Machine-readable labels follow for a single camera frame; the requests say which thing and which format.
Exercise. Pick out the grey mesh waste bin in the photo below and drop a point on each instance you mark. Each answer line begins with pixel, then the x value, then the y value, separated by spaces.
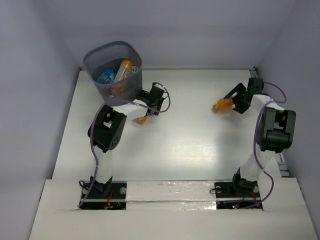
pixel 111 55

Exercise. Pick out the clear ribbed plastic bottle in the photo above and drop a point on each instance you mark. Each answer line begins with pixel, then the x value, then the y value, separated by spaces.
pixel 134 69

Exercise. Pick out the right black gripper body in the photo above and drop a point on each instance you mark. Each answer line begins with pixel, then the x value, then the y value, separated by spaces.
pixel 239 101

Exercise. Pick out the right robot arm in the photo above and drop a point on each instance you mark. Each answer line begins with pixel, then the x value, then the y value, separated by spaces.
pixel 273 133

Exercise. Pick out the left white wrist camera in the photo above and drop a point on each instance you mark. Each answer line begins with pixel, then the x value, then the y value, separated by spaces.
pixel 158 85

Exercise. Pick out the orange bottle white cap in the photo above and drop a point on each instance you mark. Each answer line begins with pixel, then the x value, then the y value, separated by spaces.
pixel 125 69

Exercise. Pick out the small orange juice bottle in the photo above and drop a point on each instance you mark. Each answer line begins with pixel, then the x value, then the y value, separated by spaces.
pixel 223 104

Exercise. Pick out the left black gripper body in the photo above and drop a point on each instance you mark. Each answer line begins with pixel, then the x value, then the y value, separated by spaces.
pixel 145 94

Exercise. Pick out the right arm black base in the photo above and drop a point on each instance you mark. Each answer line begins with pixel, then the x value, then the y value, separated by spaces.
pixel 228 198

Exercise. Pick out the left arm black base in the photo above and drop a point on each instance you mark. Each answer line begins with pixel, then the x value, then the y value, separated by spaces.
pixel 103 196

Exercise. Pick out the silver foil tape strip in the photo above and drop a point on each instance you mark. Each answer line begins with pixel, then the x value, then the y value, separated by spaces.
pixel 166 195

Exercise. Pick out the blue tinted water bottle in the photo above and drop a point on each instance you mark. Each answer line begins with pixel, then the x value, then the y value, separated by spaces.
pixel 107 76

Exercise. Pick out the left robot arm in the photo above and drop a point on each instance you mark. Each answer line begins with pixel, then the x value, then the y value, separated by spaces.
pixel 107 128

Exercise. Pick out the orange bottle blue white label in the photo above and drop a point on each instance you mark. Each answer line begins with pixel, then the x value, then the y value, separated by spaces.
pixel 140 120

